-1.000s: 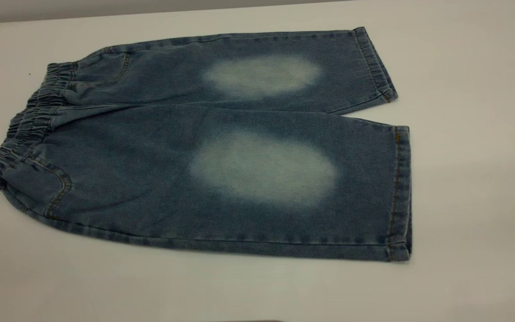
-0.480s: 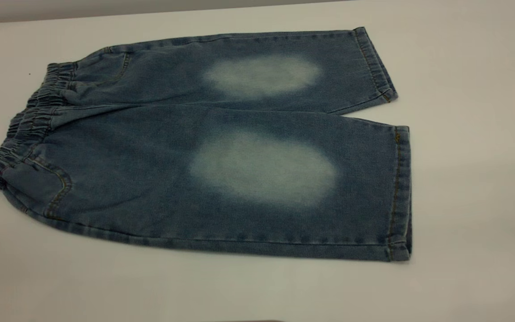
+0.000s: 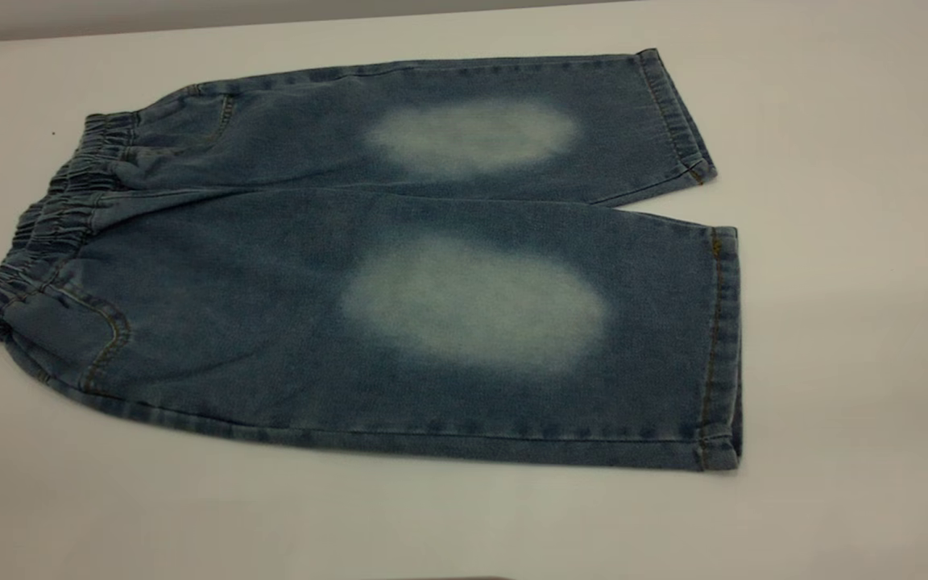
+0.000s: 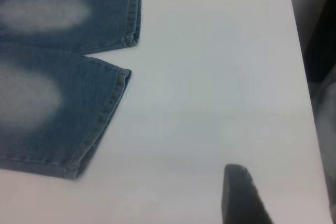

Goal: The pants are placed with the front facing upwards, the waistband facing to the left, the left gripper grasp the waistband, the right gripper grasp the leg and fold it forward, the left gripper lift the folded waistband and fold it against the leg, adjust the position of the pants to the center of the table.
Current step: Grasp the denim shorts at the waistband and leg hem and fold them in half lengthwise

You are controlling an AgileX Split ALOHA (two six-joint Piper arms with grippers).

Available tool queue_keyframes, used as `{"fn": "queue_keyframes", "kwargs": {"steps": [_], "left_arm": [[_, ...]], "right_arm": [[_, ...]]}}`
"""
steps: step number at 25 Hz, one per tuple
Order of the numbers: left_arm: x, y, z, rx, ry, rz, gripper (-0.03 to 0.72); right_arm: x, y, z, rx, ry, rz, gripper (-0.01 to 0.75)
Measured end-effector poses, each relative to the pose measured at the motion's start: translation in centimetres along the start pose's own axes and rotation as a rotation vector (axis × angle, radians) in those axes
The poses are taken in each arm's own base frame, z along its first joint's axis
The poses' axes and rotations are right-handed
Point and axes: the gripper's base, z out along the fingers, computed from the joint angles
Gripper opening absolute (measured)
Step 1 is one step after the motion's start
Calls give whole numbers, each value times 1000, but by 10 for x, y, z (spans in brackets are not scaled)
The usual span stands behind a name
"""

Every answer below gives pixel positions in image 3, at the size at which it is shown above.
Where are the blue denim jeans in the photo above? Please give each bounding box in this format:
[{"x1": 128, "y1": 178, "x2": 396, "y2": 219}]
[{"x1": 0, "y1": 48, "x2": 744, "y2": 473}]

